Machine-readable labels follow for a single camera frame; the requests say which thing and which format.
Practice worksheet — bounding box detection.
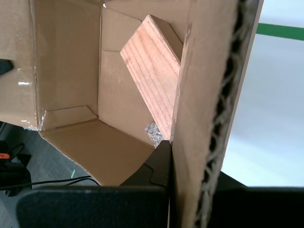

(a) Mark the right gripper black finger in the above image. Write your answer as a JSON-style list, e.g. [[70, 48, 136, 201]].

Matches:
[[16, 140, 172, 228], [208, 171, 304, 228]]

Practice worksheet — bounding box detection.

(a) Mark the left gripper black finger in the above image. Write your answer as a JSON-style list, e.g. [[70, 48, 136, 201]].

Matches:
[[0, 59, 14, 78]]

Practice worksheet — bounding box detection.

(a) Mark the small speckled pinkish rock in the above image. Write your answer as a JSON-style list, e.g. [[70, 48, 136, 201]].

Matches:
[[144, 123, 165, 148]]

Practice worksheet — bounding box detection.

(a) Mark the brown cardboard box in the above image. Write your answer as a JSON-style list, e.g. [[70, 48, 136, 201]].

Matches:
[[0, 0, 265, 228]]

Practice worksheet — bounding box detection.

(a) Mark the light wooden block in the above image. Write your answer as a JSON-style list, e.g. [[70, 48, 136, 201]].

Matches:
[[120, 14, 184, 141]]

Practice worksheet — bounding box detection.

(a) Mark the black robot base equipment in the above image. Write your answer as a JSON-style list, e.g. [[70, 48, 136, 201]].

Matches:
[[0, 140, 33, 198]]

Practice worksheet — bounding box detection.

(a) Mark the green tape strip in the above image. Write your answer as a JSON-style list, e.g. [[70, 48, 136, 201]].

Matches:
[[256, 23, 304, 41]]

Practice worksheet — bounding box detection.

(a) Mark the thin black floor cable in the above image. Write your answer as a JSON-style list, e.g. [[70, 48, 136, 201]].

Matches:
[[0, 176, 102, 190]]

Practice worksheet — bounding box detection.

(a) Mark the black looped cable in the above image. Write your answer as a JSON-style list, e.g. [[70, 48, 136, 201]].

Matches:
[[7, 143, 24, 160]]

